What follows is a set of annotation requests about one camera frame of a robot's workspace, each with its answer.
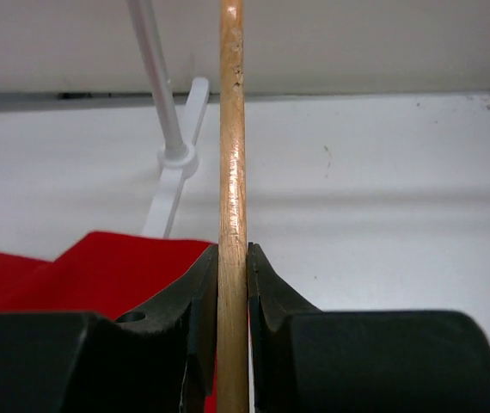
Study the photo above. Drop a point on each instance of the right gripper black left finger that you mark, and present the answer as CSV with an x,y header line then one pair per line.
x,y
158,357

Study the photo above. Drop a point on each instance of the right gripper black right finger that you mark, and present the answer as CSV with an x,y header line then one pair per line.
x,y
309,360

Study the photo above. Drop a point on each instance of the wooden clothes hanger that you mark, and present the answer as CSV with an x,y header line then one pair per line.
x,y
232,308

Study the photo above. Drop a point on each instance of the red trousers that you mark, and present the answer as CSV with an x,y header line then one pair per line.
x,y
105,273

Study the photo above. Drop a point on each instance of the white clothes rack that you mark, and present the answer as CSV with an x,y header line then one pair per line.
x,y
177,157

